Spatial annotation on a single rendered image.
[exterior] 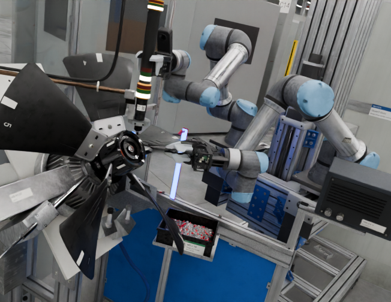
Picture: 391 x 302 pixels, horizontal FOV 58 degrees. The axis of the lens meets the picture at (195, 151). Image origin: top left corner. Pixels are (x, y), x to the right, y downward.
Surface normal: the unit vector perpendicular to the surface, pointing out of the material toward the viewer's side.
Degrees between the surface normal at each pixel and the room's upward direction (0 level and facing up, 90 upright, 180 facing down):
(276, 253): 90
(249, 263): 90
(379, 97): 89
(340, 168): 15
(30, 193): 50
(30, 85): 72
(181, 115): 90
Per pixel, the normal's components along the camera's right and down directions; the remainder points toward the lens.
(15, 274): 0.88, 0.31
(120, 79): 0.34, -0.40
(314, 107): 0.28, 0.29
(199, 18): 0.58, 0.38
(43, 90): 0.67, 0.10
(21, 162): 0.79, -0.36
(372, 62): -0.44, 0.22
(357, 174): 0.07, -0.84
